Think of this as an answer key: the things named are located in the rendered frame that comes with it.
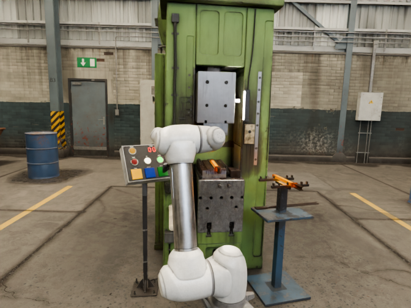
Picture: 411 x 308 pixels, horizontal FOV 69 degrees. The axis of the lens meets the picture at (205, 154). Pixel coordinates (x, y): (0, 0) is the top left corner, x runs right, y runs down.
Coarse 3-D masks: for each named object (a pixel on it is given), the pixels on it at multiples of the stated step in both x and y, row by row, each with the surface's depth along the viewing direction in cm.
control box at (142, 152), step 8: (152, 144) 229; (120, 152) 220; (128, 152) 217; (136, 152) 220; (144, 152) 223; (152, 152) 226; (128, 160) 215; (144, 160) 221; (152, 160) 224; (128, 168) 213; (136, 168) 216; (128, 176) 211; (144, 176) 216; (168, 176) 225; (128, 184) 213; (136, 184) 219
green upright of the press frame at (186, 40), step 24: (168, 24) 236; (192, 24) 238; (168, 48) 239; (192, 48) 242; (168, 72) 242; (192, 72) 245; (168, 96) 245; (192, 96) 248; (168, 120) 248; (192, 120) 251; (192, 168) 257; (168, 216) 262
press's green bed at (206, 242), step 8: (208, 232) 248; (216, 232) 248; (224, 232) 249; (232, 232) 251; (240, 232) 251; (200, 240) 248; (208, 240) 249; (216, 240) 250; (224, 240) 250; (232, 240) 251; (240, 240) 252; (200, 248) 250; (208, 248) 255; (216, 248) 256; (208, 256) 256
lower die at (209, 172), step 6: (204, 162) 274; (210, 162) 269; (216, 162) 274; (204, 168) 252; (210, 168) 248; (222, 168) 248; (204, 174) 245; (210, 174) 246; (216, 174) 246; (222, 174) 247
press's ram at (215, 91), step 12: (204, 72) 232; (216, 72) 233; (228, 72) 234; (204, 84) 233; (216, 84) 234; (228, 84) 235; (204, 96) 235; (216, 96) 236; (228, 96) 237; (204, 108) 236; (216, 108) 237; (228, 108) 238; (204, 120) 238; (216, 120) 239; (228, 120) 240
